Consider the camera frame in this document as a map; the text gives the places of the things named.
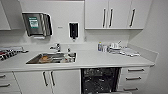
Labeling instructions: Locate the white printed cloth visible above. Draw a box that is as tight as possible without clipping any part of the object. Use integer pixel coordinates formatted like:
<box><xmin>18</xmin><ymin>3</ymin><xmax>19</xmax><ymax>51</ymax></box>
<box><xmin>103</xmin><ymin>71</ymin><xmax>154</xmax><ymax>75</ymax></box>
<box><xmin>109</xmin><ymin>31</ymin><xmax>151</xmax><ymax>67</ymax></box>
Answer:
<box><xmin>119</xmin><ymin>47</ymin><xmax>142</xmax><ymax>58</ymax></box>

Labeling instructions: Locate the white three door wall cabinet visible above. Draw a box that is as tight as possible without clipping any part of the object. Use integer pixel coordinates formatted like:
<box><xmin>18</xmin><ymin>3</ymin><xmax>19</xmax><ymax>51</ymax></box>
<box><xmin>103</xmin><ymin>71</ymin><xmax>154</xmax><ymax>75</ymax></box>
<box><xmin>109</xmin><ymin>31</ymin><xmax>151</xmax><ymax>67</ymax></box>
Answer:
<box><xmin>83</xmin><ymin>0</ymin><xmax>153</xmax><ymax>31</ymax></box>

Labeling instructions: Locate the steel drawer handle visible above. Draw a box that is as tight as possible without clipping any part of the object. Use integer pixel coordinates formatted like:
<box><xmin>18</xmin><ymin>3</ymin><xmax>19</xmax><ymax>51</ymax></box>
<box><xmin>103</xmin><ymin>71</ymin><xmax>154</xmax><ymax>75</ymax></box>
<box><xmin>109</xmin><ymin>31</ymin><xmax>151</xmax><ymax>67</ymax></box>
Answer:
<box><xmin>123</xmin><ymin>87</ymin><xmax>140</xmax><ymax>92</ymax></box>
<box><xmin>127</xmin><ymin>68</ymin><xmax>146</xmax><ymax>73</ymax></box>
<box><xmin>125</xmin><ymin>76</ymin><xmax>143</xmax><ymax>81</ymax></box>

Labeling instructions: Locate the stainless steel dishwasher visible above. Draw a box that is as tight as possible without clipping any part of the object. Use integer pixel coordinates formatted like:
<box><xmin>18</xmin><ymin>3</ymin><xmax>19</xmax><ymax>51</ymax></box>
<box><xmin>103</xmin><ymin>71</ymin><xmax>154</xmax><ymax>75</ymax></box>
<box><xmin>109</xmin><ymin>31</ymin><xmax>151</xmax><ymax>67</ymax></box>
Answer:
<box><xmin>80</xmin><ymin>67</ymin><xmax>122</xmax><ymax>94</ymax></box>

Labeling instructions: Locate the small white bottle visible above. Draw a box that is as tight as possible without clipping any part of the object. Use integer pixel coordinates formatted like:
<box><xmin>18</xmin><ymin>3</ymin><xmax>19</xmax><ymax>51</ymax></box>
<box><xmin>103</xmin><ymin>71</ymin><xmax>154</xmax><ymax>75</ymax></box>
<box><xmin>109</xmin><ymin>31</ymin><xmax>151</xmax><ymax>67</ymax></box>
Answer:
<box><xmin>102</xmin><ymin>44</ymin><xmax>108</xmax><ymax>53</ymax></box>

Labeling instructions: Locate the white narrow drawer unit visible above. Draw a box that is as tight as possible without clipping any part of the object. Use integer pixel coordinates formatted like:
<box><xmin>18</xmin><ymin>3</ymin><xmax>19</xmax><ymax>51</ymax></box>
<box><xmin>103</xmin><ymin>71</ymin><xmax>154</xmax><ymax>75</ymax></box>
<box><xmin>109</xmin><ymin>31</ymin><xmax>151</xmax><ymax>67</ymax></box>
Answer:
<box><xmin>117</xmin><ymin>66</ymin><xmax>152</xmax><ymax>94</ymax></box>

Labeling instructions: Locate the grey paper towel dispenser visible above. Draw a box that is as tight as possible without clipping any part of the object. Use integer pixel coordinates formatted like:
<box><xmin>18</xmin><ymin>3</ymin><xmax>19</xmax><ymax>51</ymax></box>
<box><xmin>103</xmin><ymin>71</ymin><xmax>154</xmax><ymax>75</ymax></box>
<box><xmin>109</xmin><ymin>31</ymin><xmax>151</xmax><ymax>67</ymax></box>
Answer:
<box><xmin>21</xmin><ymin>12</ymin><xmax>54</xmax><ymax>38</ymax></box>

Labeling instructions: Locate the microwave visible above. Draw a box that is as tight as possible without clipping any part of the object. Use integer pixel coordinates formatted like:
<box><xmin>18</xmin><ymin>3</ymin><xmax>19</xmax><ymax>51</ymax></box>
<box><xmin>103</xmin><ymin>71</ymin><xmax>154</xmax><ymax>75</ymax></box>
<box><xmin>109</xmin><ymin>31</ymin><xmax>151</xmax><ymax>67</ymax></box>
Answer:
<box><xmin>0</xmin><ymin>70</ymin><xmax>23</xmax><ymax>94</ymax></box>

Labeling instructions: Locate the pile of white dishes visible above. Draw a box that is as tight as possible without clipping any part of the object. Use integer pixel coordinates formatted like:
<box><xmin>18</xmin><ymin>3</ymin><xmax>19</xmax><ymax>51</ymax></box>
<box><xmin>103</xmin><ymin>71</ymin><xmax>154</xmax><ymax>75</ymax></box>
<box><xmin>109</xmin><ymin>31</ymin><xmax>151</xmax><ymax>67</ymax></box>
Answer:
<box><xmin>107</xmin><ymin>40</ymin><xmax>123</xmax><ymax>52</ymax></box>

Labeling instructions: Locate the white wall outlet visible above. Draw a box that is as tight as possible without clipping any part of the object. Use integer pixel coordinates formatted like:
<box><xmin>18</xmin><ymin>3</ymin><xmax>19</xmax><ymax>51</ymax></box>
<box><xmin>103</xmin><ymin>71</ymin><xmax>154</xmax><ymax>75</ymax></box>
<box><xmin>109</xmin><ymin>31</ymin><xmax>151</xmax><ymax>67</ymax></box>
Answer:
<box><xmin>83</xmin><ymin>35</ymin><xmax>88</xmax><ymax>43</ymax></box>

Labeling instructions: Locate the stainless steel sink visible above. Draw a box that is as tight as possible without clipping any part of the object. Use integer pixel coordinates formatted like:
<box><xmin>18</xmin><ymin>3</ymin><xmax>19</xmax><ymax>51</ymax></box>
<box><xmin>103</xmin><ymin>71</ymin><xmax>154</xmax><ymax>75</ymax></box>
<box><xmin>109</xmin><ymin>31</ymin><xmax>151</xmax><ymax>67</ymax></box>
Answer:
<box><xmin>25</xmin><ymin>51</ymin><xmax>78</xmax><ymax>66</ymax></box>

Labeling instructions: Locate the small dark sink knob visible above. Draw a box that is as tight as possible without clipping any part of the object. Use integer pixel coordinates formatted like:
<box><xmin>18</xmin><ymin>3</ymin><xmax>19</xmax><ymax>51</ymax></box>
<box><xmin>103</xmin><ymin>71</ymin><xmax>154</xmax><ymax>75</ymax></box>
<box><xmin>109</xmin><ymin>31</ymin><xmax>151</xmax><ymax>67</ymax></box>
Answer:
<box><xmin>67</xmin><ymin>47</ymin><xmax>72</xmax><ymax>54</ymax></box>

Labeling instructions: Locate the white cup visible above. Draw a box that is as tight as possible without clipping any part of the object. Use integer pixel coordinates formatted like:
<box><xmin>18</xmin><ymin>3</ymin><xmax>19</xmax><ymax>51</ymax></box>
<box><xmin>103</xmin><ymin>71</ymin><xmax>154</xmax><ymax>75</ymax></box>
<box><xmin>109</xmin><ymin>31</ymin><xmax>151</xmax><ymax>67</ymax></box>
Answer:
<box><xmin>65</xmin><ymin>53</ymin><xmax>76</xmax><ymax>64</ymax></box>

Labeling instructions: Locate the steel wall cabinet door handle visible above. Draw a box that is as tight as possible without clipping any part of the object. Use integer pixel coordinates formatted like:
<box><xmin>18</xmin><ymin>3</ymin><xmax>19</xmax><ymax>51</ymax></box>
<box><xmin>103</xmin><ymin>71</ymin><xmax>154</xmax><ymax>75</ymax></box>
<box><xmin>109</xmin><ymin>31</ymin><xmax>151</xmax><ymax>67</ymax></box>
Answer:
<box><xmin>108</xmin><ymin>8</ymin><xmax>114</xmax><ymax>29</ymax></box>
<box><xmin>129</xmin><ymin>8</ymin><xmax>137</xmax><ymax>28</ymax></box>
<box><xmin>101</xmin><ymin>8</ymin><xmax>107</xmax><ymax>29</ymax></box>

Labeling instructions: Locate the black soap dispenser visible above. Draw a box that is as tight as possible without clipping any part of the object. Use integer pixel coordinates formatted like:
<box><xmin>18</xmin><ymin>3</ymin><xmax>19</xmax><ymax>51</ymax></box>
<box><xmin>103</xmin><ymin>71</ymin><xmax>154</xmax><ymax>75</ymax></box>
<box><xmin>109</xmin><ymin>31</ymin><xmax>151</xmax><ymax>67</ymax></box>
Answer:
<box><xmin>68</xmin><ymin>21</ymin><xmax>80</xmax><ymax>40</ymax></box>

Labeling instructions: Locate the orange brown bowl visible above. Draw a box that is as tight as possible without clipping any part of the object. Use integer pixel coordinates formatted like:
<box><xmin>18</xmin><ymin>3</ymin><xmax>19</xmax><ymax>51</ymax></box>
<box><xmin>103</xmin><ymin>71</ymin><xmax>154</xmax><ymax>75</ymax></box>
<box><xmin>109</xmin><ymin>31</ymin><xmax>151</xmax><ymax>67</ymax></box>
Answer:
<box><xmin>39</xmin><ymin>54</ymin><xmax>51</xmax><ymax>64</ymax></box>

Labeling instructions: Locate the chrome faucet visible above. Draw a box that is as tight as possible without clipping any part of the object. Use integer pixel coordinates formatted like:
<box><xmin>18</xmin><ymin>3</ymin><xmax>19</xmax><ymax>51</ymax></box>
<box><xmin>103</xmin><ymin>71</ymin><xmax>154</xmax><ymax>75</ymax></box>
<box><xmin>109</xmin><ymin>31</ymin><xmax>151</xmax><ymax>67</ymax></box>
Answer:
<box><xmin>49</xmin><ymin>42</ymin><xmax>62</xmax><ymax>53</ymax></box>

